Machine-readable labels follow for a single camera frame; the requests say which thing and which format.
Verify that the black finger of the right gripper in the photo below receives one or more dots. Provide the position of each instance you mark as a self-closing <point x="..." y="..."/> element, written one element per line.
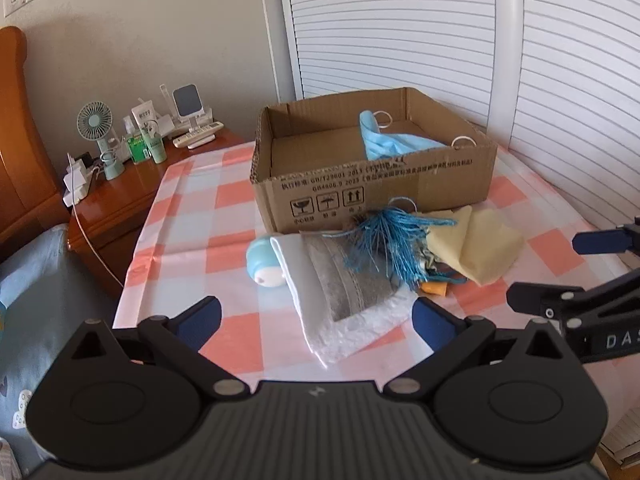
<point x="547" y="301"/>
<point x="614" y="241"/>

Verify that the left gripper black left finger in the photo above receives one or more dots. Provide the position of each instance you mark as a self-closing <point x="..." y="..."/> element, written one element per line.
<point x="176" y="342"/>

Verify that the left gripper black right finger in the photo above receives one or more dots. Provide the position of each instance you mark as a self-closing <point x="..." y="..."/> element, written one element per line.
<point x="455" y="343"/>

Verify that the cream yellow cloth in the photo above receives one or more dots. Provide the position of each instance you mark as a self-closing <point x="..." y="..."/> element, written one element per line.
<point x="478" y="244"/>

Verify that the grey small fabric pouch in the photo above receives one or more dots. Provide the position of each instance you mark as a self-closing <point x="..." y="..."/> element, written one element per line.
<point x="350" y="288"/>

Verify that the blue tassel sachet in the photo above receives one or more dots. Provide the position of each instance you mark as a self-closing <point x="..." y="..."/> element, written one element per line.
<point x="394" y="241"/>

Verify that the white lace-edged cloth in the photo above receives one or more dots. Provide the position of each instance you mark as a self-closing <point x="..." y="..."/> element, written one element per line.
<point x="333" y="341"/>

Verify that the blue surgical face mask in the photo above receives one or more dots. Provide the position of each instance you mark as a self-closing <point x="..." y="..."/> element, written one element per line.
<point x="379" y="144"/>

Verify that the light blue round toy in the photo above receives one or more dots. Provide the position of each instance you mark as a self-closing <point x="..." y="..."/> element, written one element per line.
<point x="262" y="263"/>

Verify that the pink white checkered tablecloth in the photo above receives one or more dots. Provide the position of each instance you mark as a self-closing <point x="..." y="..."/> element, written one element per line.
<point x="204" y="216"/>

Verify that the wooden nightstand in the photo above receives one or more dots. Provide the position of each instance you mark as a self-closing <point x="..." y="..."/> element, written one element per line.
<point x="105" y="227"/>

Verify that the grey cloud-print bedding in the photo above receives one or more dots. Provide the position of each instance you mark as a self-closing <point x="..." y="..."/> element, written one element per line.
<point x="46" y="293"/>

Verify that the white power strip charger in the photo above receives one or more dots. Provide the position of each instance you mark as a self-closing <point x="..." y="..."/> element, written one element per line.
<point x="77" y="181"/>

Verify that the green tube bottle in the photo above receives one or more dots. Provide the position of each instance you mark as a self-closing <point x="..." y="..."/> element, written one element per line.
<point x="154" y="141"/>

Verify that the green small box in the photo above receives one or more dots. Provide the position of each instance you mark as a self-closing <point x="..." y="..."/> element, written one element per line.
<point x="137" y="148"/>

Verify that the white louvered closet door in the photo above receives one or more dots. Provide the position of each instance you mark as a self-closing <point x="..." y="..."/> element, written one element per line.
<point x="555" y="83"/>

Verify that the wooden bed headboard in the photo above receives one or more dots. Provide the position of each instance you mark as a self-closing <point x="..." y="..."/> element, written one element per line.
<point x="31" y="196"/>

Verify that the white remote control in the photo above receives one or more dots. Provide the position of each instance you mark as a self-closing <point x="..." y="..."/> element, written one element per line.
<point x="198" y="136"/>

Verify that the brown cardboard box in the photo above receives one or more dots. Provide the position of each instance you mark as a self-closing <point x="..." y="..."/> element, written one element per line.
<point x="310" y="171"/>

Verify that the white card box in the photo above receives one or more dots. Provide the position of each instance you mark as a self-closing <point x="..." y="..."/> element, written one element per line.
<point x="144" y="115"/>

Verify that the white stand with screen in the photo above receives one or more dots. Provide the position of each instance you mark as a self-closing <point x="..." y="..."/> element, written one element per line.
<point x="185" y="107"/>

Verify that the green desk fan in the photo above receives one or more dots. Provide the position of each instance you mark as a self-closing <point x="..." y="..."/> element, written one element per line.
<point x="95" y="123"/>

